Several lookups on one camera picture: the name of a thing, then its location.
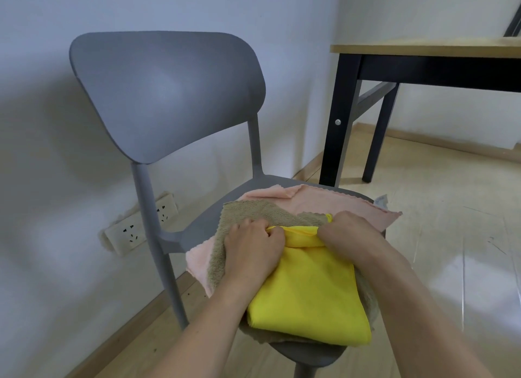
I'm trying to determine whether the person's left hand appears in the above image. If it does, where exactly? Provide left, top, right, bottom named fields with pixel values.
left=223, top=218, right=285, bottom=297

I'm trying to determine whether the person's right hand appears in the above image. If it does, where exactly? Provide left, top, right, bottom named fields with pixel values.
left=317, top=210, right=408, bottom=276

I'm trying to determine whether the olive floral cloth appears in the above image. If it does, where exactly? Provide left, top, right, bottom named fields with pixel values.
left=206, top=200, right=380, bottom=346

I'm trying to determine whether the pink cloth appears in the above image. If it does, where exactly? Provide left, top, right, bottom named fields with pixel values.
left=185, top=183, right=403, bottom=299

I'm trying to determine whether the yellow cloth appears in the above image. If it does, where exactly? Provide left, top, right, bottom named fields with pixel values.
left=246, top=213, right=373, bottom=348

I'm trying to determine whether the person's left forearm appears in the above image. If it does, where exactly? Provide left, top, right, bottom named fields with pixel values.
left=140, top=278, right=265, bottom=378

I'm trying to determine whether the person's right forearm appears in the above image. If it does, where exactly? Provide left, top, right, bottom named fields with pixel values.
left=358, top=253, right=495, bottom=378

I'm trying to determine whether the grey plastic chair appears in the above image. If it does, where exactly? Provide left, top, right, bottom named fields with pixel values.
left=69, top=30, right=387, bottom=378

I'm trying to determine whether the wooden table with black legs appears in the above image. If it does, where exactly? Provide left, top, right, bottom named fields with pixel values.
left=319, top=36, right=521, bottom=188

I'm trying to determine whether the white wall socket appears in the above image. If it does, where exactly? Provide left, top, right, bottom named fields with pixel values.
left=104, top=216, right=147, bottom=256
left=154, top=192, right=179, bottom=224

